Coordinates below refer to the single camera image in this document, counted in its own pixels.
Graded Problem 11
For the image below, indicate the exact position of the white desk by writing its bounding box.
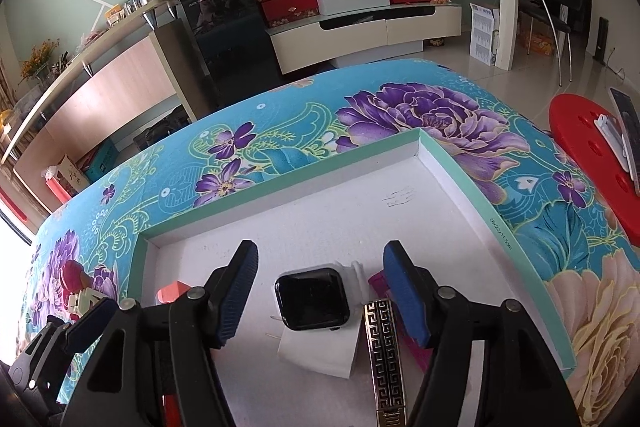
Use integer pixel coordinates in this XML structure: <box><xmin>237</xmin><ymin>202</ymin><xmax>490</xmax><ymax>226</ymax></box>
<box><xmin>425</xmin><ymin>0</ymin><xmax>538</xmax><ymax>72</ymax></box>

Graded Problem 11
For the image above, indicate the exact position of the white plastic item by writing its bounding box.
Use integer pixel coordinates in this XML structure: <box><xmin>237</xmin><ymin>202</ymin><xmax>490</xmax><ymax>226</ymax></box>
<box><xmin>594</xmin><ymin>114</ymin><xmax>633</xmax><ymax>172</ymax></box>

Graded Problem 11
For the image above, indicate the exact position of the black bag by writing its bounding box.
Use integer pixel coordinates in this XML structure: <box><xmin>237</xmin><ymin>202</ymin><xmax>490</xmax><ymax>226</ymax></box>
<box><xmin>132</xmin><ymin>104</ymin><xmax>191</xmax><ymax>152</ymax></box>

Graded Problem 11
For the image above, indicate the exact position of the wooden shelf unit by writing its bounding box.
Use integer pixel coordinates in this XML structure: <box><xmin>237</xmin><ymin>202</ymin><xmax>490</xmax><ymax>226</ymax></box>
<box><xmin>0</xmin><ymin>0</ymin><xmax>221</xmax><ymax>198</ymax></box>

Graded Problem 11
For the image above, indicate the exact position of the magenta plastic item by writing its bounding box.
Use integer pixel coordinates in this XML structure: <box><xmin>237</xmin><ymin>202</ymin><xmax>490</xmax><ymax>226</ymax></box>
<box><xmin>367</xmin><ymin>271</ymin><xmax>433</xmax><ymax>373</ymax></box>

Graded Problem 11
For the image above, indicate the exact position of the red tissue box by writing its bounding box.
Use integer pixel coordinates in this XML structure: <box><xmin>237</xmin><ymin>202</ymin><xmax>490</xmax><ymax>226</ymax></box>
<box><xmin>45</xmin><ymin>172</ymin><xmax>73</xmax><ymax>204</ymax></box>

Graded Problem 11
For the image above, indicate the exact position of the orange cardboard box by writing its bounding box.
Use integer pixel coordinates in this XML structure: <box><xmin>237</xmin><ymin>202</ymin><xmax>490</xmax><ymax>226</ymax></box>
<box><xmin>517</xmin><ymin>14</ymin><xmax>556</xmax><ymax>58</ymax></box>

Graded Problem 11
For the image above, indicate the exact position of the blue storage box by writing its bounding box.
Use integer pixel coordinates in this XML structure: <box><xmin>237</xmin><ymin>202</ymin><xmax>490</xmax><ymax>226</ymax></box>
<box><xmin>82</xmin><ymin>139</ymin><xmax>121</xmax><ymax>182</ymax></box>

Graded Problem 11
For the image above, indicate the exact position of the yellow flower bunch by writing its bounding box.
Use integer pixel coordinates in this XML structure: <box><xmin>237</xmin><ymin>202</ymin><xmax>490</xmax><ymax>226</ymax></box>
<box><xmin>20</xmin><ymin>38</ymin><xmax>61</xmax><ymax>80</ymax></box>

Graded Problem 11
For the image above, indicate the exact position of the white hair clip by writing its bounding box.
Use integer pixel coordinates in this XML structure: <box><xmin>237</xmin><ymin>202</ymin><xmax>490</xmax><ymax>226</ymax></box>
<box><xmin>67</xmin><ymin>289</ymin><xmax>108</xmax><ymax>315</ymax></box>

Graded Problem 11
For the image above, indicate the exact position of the beige paper bag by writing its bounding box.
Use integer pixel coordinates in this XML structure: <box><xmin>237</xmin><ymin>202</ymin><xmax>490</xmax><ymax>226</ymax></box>
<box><xmin>55</xmin><ymin>154</ymin><xmax>85</xmax><ymax>198</ymax></box>

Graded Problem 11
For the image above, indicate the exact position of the white flat box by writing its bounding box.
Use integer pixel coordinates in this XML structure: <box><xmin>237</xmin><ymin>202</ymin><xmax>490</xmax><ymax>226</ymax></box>
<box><xmin>316</xmin><ymin>0</ymin><xmax>391</xmax><ymax>16</ymax></box>

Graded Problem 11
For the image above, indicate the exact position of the pink doll head toy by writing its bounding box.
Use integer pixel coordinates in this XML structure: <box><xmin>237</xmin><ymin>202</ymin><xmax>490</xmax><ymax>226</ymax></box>
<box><xmin>59</xmin><ymin>262</ymin><xmax>93</xmax><ymax>303</ymax></box>

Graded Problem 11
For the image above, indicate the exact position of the shallow teal cardboard box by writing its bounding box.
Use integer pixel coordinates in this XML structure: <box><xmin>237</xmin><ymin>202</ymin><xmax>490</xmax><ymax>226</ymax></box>
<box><xmin>117</xmin><ymin>128</ymin><xmax>576</xmax><ymax>427</ymax></box>

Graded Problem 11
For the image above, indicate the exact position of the floral printed blanket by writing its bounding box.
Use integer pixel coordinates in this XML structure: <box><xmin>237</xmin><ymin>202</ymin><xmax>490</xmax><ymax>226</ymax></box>
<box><xmin>12</xmin><ymin>57</ymin><xmax>640</xmax><ymax>427</ymax></box>

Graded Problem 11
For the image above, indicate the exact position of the white television stand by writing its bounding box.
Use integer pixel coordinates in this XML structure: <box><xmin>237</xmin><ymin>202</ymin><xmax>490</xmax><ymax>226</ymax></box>
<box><xmin>265</xmin><ymin>0</ymin><xmax>463</xmax><ymax>75</ymax></box>

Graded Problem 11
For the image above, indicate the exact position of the white blue cardboard box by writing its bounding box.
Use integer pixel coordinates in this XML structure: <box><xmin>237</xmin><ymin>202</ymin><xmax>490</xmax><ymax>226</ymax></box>
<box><xmin>469</xmin><ymin>3</ymin><xmax>501</xmax><ymax>66</ymax></box>

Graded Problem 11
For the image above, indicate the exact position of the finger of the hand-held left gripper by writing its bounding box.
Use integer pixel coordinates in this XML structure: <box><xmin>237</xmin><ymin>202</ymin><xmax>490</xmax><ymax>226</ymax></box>
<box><xmin>62</xmin><ymin>298</ymin><xmax>120</xmax><ymax>353</ymax></box>
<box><xmin>9</xmin><ymin>314</ymin><xmax>71</xmax><ymax>390</ymax></box>

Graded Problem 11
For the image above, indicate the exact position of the red gift box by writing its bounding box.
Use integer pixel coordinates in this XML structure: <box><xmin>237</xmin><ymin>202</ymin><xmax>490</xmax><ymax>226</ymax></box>
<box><xmin>260</xmin><ymin>0</ymin><xmax>321</xmax><ymax>28</ymax></box>

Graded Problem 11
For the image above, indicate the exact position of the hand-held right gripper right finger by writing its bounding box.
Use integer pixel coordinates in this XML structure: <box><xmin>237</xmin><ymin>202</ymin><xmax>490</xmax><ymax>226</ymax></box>
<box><xmin>382</xmin><ymin>241</ymin><xmax>573</xmax><ymax>427</ymax></box>

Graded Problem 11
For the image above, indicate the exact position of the white smartwatch black screen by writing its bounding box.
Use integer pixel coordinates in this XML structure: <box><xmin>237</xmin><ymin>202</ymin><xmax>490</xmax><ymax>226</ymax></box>
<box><xmin>274</xmin><ymin>259</ymin><xmax>371</xmax><ymax>333</ymax></box>

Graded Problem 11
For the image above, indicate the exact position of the red plastic stool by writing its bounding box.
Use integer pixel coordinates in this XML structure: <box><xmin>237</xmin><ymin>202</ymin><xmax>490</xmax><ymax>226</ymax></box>
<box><xmin>547</xmin><ymin>93</ymin><xmax>640</xmax><ymax>248</ymax></box>

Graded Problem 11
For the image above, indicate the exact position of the black cabinet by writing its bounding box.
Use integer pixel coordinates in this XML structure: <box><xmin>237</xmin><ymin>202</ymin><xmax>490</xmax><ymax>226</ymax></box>
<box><xmin>177</xmin><ymin>0</ymin><xmax>286</xmax><ymax>108</ymax></box>

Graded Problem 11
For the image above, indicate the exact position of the black gold patterned bar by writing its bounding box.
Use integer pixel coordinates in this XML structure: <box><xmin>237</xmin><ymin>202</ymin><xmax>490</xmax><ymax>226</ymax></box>
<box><xmin>361</xmin><ymin>299</ymin><xmax>408</xmax><ymax>427</ymax></box>

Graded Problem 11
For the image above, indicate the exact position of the smartphone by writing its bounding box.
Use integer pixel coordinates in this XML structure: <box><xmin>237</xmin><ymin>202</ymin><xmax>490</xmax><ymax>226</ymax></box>
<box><xmin>609</xmin><ymin>87</ymin><xmax>640</xmax><ymax>195</ymax></box>

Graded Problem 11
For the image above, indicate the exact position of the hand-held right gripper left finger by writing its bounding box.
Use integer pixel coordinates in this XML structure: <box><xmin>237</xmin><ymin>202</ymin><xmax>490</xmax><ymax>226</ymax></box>
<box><xmin>60</xmin><ymin>239</ymin><xmax>259</xmax><ymax>427</ymax></box>

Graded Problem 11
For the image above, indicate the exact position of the salmon pink small box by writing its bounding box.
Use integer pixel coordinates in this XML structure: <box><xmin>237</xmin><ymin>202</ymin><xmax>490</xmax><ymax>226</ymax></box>
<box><xmin>156</xmin><ymin>281</ymin><xmax>193</xmax><ymax>306</ymax></box>

